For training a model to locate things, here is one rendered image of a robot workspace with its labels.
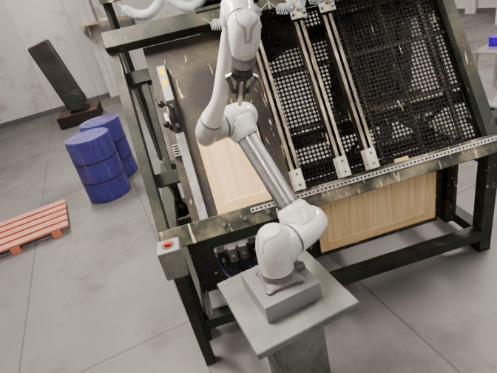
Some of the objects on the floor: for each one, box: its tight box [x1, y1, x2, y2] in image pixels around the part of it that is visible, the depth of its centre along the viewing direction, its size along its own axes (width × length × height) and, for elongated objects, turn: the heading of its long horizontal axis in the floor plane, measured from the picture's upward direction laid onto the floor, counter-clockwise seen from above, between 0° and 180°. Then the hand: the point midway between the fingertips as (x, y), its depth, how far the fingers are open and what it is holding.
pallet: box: [0, 199, 69, 255], centre depth 445 cm, size 117×80×11 cm
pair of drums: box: [64, 114, 138, 204], centre depth 512 cm, size 68×111×82 cm, turn 39°
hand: (239, 98), depth 159 cm, fingers closed
